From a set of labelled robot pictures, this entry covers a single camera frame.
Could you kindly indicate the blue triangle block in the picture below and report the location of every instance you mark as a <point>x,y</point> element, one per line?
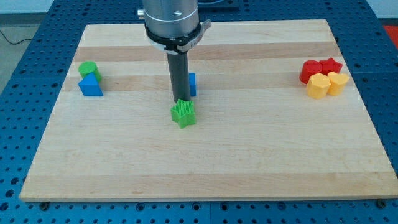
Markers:
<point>89,86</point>

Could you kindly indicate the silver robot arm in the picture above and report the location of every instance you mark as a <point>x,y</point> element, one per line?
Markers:
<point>173,26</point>

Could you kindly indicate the red star block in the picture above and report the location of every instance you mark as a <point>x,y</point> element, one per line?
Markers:
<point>330,65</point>

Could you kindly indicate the green star block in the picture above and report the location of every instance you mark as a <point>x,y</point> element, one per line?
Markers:
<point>183,113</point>

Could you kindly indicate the yellow heart block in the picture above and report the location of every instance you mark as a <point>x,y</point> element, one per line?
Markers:
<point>338,82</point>

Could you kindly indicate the red cylinder block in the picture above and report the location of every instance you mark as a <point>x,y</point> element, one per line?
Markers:
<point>310,67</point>

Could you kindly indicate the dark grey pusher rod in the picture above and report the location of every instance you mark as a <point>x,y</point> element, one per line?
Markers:
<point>179,76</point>

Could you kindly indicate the green cylinder block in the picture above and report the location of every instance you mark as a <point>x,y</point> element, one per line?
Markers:
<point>88,67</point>

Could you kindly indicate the wooden board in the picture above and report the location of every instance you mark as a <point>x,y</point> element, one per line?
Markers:
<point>258,136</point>

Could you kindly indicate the yellow hexagon block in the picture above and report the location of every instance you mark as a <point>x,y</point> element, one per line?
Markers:
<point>318,86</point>

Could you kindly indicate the blue cube block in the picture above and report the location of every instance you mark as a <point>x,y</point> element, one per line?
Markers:
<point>192,84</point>

